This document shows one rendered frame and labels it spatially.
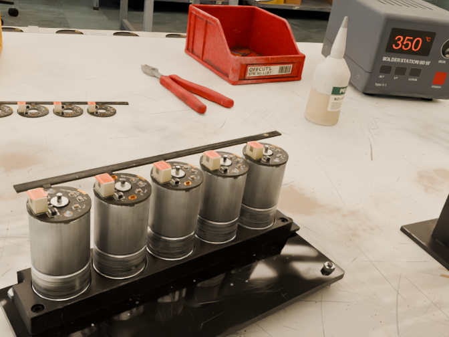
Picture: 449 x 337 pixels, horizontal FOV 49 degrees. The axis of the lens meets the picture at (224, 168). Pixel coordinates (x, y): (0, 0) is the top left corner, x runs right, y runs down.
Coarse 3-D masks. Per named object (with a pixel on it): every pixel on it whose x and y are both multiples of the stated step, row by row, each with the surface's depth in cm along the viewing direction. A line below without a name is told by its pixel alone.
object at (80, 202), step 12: (60, 192) 20; (72, 192) 20; (84, 192) 21; (48, 204) 20; (72, 204) 20; (84, 204) 20; (36, 216) 19; (48, 216) 19; (60, 216) 19; (72, 216) 19
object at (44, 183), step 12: (276, 132) 29; (216, 144) 26; (228, 144) 26; (156, 156) 24; (168, 156) 24; (180, 156) 25; (96, 168) 22; (108, 168) 23; (120, 168) 23; (48, 180) 21; (60, 180) 21; (72, 180) 21
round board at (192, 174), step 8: (152, 168) 23; (184, 168) 24; (192, 168) 24; (152, 176) 23; (192, 176) 23; (200, 176) 23; (160, 184) 22; (168, 184) 22; (176, 184) 22; (192, 184) 22; (200, 184) 23
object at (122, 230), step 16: (112, 176) 22; (96, 208) 21; (112, 208) 20; (128, 208) 21; (144, 208) 21; (96, 224) 21; (112, 224) 21; (128, 224) 21; (144, 224) 22; (96, 240) 22; (112, 240) 21; (128, 240) 21; (144, 240) 22; (96, 256) 22; (112, 256) 22; (128, 256) 22; (144, 256) 23; (112, 272) 22; (128, 272) 22
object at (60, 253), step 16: (32, 224) 19; (48, 224) 19; (64, 224) 19; (80, 224) 19; (32, 240) 20; (48, 240) 19; (64, 240) 19; (80, 240) 20; (32, 256) 20; (48, 256) 20; (64, 256) 20; (80, 256) 20; (32, 272) 21; (48, 272) 20; (64, 272) 20; (80, 272) 21; (48, 288) 20; (64, 288) 20; (80, 288) 21
